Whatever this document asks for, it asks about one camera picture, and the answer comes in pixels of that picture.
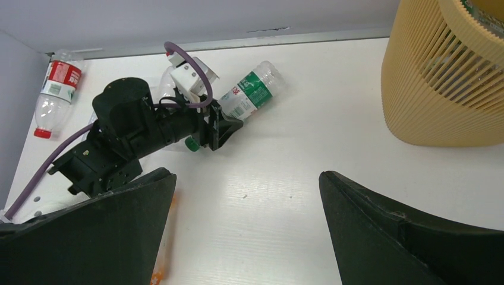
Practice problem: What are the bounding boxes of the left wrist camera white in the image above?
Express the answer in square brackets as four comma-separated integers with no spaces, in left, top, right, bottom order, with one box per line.
[166,53,207,103]

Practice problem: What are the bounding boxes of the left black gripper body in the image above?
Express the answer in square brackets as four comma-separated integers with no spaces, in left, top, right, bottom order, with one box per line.
[194,100,220,151]

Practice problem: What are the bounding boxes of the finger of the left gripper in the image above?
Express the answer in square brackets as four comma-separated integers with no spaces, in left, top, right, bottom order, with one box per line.
[215,114,244,148]

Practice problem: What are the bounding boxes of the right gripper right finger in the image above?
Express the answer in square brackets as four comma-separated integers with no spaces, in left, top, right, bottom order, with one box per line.
[319,171,503,284]

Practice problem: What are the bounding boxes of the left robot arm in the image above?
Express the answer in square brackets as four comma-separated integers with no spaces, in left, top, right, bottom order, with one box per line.
[3,77,244,222]

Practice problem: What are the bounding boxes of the yellow plastic waste bin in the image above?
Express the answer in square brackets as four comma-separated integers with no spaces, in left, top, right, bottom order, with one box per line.
[381,1,503,147]

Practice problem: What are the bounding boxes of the orange soda bottle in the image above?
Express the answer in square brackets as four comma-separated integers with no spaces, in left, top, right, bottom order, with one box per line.
[150,191,181,284]

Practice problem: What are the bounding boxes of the clear bottle green white label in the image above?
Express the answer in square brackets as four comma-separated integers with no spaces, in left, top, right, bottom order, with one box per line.
[184,61,288,152]

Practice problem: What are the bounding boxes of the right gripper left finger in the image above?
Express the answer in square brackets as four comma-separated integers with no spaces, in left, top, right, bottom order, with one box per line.
[1,167,177,284]

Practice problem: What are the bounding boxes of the clear bottle red label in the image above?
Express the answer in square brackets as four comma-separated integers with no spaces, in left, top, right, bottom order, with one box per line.
[34,49,84,139]

